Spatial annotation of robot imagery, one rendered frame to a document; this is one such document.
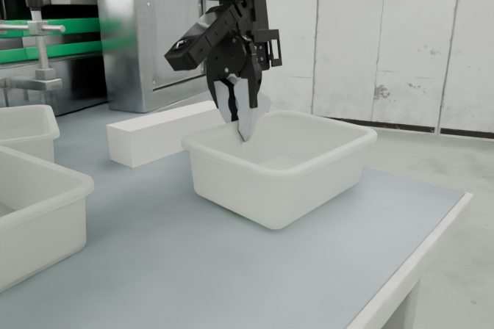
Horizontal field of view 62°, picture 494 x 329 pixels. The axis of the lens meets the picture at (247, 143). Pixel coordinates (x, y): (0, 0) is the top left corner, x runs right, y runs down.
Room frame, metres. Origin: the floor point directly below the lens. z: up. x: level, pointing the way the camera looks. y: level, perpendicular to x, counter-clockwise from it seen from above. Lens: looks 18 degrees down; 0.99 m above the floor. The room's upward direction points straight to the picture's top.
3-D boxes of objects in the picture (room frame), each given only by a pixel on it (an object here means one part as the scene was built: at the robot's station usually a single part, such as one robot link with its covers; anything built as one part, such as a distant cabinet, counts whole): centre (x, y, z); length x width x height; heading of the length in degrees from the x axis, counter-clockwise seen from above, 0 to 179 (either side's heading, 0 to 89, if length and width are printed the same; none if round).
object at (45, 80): (0.80, 0.41, 0.90); 0.17 x 0.05 x 0.22; 68
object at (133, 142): (0.72, 0.13, 0.78); 0.24 x 0.06 x 0.06; 141
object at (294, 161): (0.51, -0.05, 0.79); 0.22 x 0.17 x 0.09; 137
